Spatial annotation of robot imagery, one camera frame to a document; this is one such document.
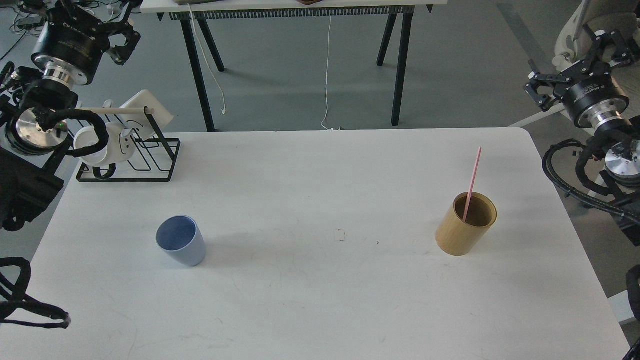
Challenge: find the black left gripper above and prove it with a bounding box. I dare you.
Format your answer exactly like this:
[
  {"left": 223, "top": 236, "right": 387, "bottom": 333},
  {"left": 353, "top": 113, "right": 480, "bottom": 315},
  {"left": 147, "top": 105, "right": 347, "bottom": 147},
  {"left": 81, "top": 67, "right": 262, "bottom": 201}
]
[{"left": 30, "top": 0, "right": 143, "bottom": 85}]

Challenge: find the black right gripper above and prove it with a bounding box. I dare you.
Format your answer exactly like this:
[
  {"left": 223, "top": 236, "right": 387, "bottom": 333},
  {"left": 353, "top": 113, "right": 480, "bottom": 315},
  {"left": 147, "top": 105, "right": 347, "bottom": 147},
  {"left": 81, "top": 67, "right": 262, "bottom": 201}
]
[{"left": 523, "top": 25, "right": 640, "bottom": 128}]

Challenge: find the pink chopstick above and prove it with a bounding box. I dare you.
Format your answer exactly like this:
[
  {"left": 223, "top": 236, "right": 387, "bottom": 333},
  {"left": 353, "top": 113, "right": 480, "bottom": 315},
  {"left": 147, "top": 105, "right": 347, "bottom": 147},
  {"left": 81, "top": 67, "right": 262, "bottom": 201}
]
[{"left": 462, "top": 146, "right": 483, "bottom": 223}]

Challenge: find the blue plastic cup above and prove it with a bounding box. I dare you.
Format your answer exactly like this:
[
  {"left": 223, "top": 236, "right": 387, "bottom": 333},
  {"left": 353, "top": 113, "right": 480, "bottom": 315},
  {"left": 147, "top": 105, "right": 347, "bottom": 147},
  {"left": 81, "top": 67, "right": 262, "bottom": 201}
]
[{"left": 155, "top": 215, "right": 207, "bottom": 267}]

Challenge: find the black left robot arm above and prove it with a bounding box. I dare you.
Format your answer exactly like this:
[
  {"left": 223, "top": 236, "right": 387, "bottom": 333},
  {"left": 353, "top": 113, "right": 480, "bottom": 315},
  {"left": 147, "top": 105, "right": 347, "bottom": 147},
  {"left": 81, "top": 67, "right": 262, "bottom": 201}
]
[{"left": 0, "top": 0, "right": 141, "bottom": 231}]

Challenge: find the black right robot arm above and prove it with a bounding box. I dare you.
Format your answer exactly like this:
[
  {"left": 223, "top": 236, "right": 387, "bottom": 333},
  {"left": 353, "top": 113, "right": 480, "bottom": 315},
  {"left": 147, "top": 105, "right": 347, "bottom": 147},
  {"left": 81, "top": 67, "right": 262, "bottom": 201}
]
[{"left": 523, "top": 25, "right": 640, "bottom": 247}]

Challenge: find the white desk with black legs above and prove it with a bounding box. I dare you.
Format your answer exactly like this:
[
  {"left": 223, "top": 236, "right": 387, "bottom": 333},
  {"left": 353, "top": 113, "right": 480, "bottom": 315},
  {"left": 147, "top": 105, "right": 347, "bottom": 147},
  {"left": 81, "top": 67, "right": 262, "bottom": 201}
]
[{"left": 140, "top": 0, "right": 448, "bottom": 132}]

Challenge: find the white office chair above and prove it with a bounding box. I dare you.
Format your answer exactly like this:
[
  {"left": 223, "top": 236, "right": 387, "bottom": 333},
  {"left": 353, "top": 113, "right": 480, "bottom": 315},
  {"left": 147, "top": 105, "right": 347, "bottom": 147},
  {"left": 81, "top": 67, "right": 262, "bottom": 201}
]
[{"left": 509, "top": 0, "right": 640, "bottom": 128}]

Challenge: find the white rectangular dish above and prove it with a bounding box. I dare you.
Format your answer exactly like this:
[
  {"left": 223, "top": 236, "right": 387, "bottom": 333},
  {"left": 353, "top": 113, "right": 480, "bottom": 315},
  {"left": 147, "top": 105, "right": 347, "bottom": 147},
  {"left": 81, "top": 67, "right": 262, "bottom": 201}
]
[{"left": 119, "top": 90, "right": 175, "bottom": 141}]

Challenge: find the white mug on rack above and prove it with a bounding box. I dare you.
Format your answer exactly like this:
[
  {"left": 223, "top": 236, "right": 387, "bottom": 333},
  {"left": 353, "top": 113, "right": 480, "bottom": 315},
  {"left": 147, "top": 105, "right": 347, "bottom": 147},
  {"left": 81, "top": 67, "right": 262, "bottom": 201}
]
[{"left": 73, "top": 123, "right": 137, "bottom": 167}]

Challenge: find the bamboo cylinder holder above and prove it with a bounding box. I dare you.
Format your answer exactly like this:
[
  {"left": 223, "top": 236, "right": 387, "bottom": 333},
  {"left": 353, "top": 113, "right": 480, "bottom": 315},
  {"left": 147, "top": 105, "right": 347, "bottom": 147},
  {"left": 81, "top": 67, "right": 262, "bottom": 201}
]
[{"left": 435, "top": 192, "right": 498, "bottom": 256}]

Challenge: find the black wire dish rack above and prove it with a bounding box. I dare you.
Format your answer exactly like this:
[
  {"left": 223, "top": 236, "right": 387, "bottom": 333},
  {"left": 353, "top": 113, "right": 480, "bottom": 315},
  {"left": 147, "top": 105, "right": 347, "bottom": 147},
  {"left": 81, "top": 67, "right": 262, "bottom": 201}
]
[{"left": 38, "top": 106, "right": 181, "bottom": 183}]

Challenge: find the white thin cable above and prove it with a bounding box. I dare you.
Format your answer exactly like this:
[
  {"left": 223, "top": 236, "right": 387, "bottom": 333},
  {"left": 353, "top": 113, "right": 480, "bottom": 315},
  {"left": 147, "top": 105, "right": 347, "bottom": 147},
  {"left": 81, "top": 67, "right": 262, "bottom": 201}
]
[{"left": 188, "top": 4, "right": 227, "bottom": 116}]

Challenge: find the white hanging cable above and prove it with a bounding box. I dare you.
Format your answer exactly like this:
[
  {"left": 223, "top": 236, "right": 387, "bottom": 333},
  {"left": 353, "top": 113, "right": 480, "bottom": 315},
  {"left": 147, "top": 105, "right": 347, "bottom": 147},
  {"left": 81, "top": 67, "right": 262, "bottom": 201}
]
[{"left": 320, "top": 15, "right": 341, "bottom": 132}]

